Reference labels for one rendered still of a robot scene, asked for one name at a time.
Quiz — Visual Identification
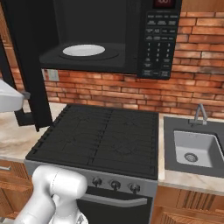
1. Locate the grey oven with black door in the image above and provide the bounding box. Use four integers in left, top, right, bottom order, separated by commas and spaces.
24, 159, 158, 224

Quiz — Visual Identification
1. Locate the black gas hob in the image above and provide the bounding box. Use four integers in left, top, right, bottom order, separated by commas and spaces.
24, 103, 160, 181

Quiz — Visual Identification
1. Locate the grey sink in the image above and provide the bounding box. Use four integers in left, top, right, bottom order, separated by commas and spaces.
163, 115, 224, 179

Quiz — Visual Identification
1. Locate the grey tap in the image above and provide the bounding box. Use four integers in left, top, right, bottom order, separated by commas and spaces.
188, 103, 208, 127

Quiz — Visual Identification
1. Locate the grey oven door handle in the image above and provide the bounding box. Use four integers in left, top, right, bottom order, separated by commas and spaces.
79, 192, 149, 208

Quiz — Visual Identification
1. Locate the black microwave door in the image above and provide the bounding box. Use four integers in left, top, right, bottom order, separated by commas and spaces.
0, 0, 60, 133

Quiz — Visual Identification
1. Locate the wooden wall cupboard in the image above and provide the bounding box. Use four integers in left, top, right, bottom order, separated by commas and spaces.
180, 0, 224, 13

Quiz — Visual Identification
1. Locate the white microwave turntable plate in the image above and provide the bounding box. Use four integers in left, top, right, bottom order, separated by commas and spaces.
61, 44, 107, 58

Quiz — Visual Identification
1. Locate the wooden cupboard drawer front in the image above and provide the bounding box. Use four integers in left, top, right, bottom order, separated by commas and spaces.
0, 158, 33, 221

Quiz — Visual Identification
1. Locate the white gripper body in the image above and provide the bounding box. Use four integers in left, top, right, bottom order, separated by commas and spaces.
0, 79, 26, 114

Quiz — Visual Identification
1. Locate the grey wall socket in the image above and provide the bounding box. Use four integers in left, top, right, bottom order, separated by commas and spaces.
46, 68, 60, 82

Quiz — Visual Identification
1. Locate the black microwave door handle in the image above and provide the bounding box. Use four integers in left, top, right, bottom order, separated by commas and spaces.
14, 108, 38, 127

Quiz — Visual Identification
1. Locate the black microwave oven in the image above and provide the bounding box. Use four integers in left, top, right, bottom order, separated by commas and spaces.
38, 0, 184, 81

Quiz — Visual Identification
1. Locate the wooden cupboard under sink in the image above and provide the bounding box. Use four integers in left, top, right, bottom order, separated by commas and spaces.
150, 185, 224, 224

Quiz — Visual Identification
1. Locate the black oven knob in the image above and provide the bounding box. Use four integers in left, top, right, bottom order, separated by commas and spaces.
129, 182, 141, 194
109, 179, 122, 191
92, 177, 103, 188

